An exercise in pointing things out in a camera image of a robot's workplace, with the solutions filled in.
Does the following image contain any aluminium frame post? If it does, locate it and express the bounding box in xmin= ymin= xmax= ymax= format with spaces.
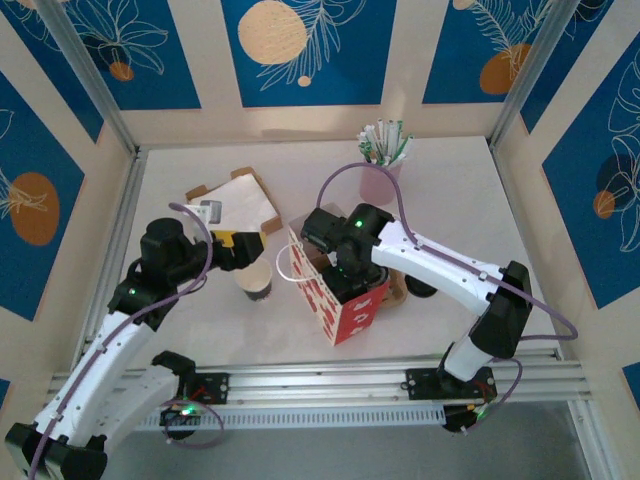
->
xmin=488 ymin=0 xmax=576 ymax=151
xmin=37 ymin=0 xmax=139 ymax=157

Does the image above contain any white slotted cable duct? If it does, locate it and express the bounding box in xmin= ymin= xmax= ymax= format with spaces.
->
xmin=99 ymin=405 xmax=447 ymax=432

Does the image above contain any brown cardboard napkin box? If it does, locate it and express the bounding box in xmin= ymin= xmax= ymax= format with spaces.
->
xmin=184 ymin=167 xmax=284 ymax=236

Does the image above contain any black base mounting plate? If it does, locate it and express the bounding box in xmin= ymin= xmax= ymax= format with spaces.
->
xmin=192 ymin=372 xmax=232 ymax=404
xmin=404 ymin=367 xmax=494 ymax=401

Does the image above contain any brown pulp cup carrier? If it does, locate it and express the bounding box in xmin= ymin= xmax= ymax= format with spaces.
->
xmin=301 ymin=242 xmax=331 ymax=274
xmin=382 ymin=272 xmax=409 ymax=307

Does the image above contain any open white paper cup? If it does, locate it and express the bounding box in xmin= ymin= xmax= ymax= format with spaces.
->
xmin=234 ymin=257 xmax=274 ymax=303

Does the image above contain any loose black cup lid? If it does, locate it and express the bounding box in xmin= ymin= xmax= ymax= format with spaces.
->
xmin=404 ymin=272 xmax=439 ymax=300

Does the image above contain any pink straw holder cup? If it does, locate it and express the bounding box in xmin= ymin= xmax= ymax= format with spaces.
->
xmin=360 ymin=158 xmax=403 ymax=206

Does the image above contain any circuit board with green light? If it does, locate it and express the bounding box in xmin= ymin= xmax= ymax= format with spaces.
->
xmin=442 ymin=397 xmax=501 ymax=436
xmin=159 ymin=399 xmax=202 ymax=441

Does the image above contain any white napkin stack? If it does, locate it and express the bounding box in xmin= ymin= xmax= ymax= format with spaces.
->
xmin=199 ymin=174 xmax=279 ymax=231

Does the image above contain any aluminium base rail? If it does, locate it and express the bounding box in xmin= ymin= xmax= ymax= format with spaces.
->
xmin=52 ymin=349 xmax=594 ymax=407

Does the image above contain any aluminium table side rail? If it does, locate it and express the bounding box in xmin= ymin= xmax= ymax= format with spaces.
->
xmin=74 ymin=147 xmax=149 ymax=374

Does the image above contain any red paper takeout bag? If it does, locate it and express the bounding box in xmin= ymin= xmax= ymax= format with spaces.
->
xmin=276 ymin=202 xmax=394 ymax=347

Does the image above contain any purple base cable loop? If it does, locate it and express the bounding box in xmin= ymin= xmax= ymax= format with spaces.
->
xmin=162 ymin=398 xmax=226 ymax=450

